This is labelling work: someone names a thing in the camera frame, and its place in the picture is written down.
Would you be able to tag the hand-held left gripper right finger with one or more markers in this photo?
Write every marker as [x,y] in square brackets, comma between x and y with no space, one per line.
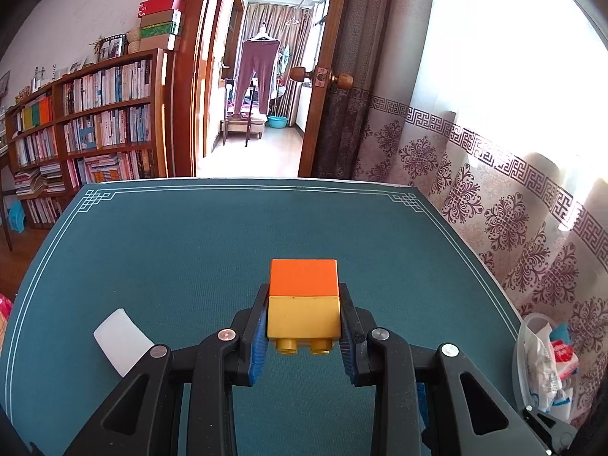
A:
[346,356]

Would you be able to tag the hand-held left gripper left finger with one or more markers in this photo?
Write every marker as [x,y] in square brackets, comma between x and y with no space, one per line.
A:
[259,356]

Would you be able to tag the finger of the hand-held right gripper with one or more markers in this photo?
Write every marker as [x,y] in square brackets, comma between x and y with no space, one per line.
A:
[551,432]

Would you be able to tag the white and blue packet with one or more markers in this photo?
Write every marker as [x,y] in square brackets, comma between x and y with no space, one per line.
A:
[541,375]

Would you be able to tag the orange and yellow toy block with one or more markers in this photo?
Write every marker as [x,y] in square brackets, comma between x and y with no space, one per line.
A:
[304,313]

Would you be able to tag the clear plastic bowl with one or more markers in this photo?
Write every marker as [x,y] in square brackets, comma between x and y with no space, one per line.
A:
[520,365]

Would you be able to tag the pink and white box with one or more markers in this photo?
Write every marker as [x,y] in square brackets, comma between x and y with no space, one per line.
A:
[565,356]

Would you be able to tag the blue towel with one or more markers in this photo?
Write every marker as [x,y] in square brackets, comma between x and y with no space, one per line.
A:
[560,332]

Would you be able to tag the green table mat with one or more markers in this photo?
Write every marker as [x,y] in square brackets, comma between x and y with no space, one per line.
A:
[190,256]

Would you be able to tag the white paper card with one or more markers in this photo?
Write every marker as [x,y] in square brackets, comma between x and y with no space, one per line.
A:
[121,342]

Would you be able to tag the white patterned curtain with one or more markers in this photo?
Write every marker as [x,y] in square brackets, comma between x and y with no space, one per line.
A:
[498,190]

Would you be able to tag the dark wooden chair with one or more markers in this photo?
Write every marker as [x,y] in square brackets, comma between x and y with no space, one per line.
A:
[227,128]

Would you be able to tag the blue basin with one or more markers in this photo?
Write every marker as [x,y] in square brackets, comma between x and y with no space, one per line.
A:
[277,122]

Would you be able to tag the pink printed bag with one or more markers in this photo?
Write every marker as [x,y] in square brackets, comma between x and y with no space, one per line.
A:
[4,313]

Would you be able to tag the wooden bookshelf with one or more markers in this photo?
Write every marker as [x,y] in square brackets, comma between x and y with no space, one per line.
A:
[159,114]

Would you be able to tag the rows of shelved books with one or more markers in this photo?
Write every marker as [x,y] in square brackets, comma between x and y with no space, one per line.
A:
[104,128]

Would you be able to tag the round wooden door knob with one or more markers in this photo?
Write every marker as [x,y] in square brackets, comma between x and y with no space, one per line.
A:
[344,80]
[300,76]

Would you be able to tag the purple hanging pants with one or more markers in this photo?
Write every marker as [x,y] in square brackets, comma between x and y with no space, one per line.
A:
[259,57]

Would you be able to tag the brown curtain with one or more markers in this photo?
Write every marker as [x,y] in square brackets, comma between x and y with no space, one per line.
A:
[356,57]

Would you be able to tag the grey curtain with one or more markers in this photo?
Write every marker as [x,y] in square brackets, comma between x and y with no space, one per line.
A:
[294,38]

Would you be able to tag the tan box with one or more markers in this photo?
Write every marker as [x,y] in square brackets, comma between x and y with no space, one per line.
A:
[160,42]

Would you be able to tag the wooden door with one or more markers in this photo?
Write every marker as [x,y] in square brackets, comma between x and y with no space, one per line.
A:
[327,19]

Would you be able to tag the green box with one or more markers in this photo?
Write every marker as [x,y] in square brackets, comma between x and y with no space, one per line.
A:
[160,31]

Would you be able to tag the brown box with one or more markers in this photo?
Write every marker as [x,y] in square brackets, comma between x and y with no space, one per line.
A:
[161,19]

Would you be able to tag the wooden door frame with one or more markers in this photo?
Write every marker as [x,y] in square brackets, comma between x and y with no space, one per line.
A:
[190,80]

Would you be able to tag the photo frame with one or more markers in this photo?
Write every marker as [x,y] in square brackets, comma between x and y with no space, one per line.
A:
[114,47]

